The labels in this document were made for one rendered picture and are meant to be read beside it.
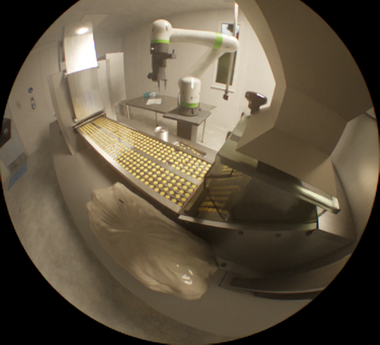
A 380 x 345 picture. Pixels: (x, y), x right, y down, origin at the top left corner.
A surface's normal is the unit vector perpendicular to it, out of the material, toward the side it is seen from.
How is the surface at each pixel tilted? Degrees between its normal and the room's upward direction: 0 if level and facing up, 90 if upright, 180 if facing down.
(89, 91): 90
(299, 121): 90
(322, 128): 90
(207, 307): 0
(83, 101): 90
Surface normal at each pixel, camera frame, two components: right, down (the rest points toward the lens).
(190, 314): 0.07, -0.77
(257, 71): -0.51, 0.51
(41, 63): 0.85, 0.37
